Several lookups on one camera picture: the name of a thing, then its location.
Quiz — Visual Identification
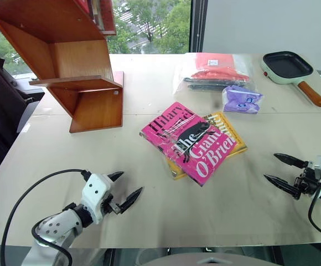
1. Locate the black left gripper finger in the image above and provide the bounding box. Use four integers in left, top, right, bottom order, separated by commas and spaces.
120, 186, 144, 214
107, 171, 125, 183

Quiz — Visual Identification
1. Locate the clear plastic bag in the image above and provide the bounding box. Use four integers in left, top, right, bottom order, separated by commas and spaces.
173, 52, 257, 97

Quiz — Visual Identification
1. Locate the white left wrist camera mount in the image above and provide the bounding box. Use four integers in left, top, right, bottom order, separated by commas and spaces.
81, 173, 113, 226

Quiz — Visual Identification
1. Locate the pink Giant O'Brien book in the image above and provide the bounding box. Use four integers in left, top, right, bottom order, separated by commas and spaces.
139, 101, 237, 187

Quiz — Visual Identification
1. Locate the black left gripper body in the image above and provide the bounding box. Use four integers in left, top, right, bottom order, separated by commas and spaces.
100, 193, 123, 216

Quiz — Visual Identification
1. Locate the mint green electric frying pan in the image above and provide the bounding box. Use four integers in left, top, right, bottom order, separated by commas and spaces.
261, 50, 321, 108

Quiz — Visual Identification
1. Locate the red folded cloth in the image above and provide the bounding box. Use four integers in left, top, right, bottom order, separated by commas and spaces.
190, 53, 251, 81

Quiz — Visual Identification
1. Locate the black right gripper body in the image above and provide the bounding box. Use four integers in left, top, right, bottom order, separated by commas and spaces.
293, 161, 321, 199

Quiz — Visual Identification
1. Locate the dark window frame post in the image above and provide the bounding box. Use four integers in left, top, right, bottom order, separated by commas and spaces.
188, 0, 209, 53

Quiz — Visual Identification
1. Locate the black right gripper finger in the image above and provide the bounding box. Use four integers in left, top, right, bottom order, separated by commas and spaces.
273, 152, 309, 170
263, 173, 301, 200

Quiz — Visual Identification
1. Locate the wooden zigzag bookshelf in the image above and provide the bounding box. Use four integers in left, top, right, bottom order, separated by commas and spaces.
0, 0, 125, 134

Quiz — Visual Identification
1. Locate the yellow paperback book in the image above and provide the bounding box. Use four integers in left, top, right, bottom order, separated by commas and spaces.
166, 111, 248, 181

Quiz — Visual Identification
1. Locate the purple wrapped packet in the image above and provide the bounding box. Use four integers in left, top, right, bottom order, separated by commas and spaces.
222, 84, 264, 115

